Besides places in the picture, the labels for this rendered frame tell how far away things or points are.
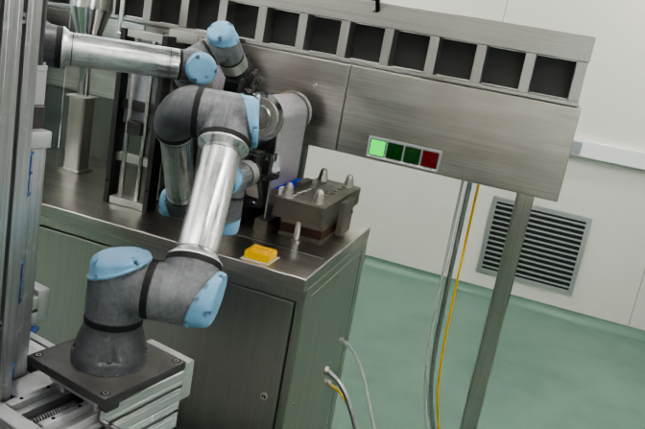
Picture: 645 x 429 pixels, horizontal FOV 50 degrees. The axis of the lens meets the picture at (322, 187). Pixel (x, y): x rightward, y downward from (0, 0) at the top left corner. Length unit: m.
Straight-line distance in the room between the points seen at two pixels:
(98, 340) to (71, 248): 0.81
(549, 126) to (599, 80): 2.35
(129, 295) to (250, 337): 0.67
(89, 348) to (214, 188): 0.40
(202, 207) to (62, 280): 0.91
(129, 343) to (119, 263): 0.17
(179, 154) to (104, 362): 0.52
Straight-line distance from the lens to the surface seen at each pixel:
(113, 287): 1.40
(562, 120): 2.28
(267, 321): 1.96
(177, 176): 1.77
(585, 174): 4.66
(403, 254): 4.87
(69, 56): 1.70
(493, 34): 2.30
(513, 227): 2.50
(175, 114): 1.58
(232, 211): 1.88
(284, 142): 2.19
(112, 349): 1.46
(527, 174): 2.30
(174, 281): 1.39
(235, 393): 2.09
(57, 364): 1.51
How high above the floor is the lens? 1.54
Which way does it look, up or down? 13 degrees down
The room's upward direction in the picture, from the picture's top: 10 degrees clockwise
